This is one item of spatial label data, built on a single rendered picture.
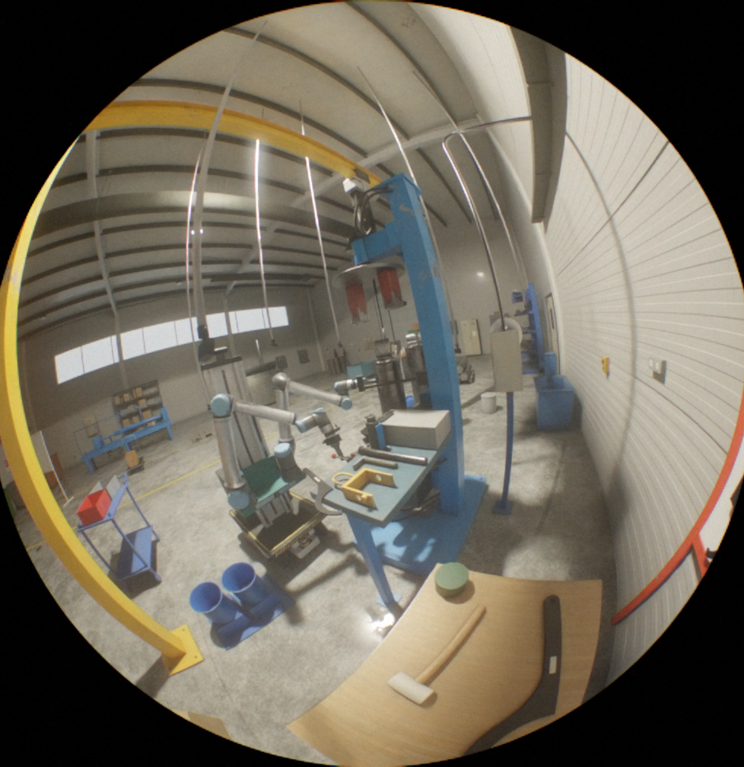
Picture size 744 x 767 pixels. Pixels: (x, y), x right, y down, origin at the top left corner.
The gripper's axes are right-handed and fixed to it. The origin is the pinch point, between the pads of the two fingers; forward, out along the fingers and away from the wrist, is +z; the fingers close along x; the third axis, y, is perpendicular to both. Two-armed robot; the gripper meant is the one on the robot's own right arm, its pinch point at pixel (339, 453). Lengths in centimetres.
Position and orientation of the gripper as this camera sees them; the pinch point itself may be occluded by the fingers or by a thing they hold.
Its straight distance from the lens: 159.2
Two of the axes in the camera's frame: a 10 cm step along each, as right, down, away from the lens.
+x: 6.8, -3.7, -6.4
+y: -5.8, 2.7, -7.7
